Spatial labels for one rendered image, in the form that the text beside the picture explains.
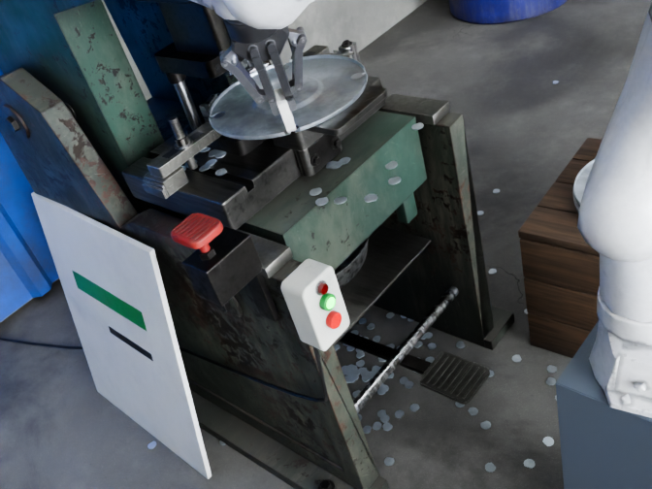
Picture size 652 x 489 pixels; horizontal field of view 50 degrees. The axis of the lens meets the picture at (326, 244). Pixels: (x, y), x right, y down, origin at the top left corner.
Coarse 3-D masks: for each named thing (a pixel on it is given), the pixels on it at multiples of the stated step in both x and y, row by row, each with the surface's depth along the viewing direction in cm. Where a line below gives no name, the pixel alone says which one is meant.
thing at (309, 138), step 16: (368, 96) 117; (384, 96) 117; (352, 112) 114; (368, 112) 115; (320, 128) 113; (336, 128) 111; (288, 144) 125; (304, 144) 123; (320, 144) 126; (336, 144) 128; (304, 160) 125; (320, 160) 126
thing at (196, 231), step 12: (192, 216) 105; (204, 216) 104; (180, 228) 103; (192, 228) 102; (204, 228) 102; (216, 228) 101; (180, 240) 101; (192, 240) 100; (204, 240) 100; (204, 252) 104
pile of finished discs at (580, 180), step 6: (582, 168) 153; (588, 168) 154; (582, 174) 152; (588, 174) 152; (576, 180) 151; (582, 180) 151; (576, 186) 150; (582, 186) 149; (576, 192) 148; (582, 192) 148; (576, 198) 146; (576, 204) 146; (576, 210) 147
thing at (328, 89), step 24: (288, 72) 132; (312, 72) 130; (336, 72) 127; (360, 72) 125; (240, 96) 129; (312, 96) 121; (336, 96) 119; (216, 120) 124; (240, 120) 121; (264, 120) 119; (312, 120) 114
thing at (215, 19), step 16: (176, 16) 119; (192, 16) 116; (208, 16) 113; (176, 32) 121; (192, 32) 118; (208, 32) 115; (224, 32) 116; (176, 48) 124; (192, 48) 121; (208, 48) 118; (224, 48) 117
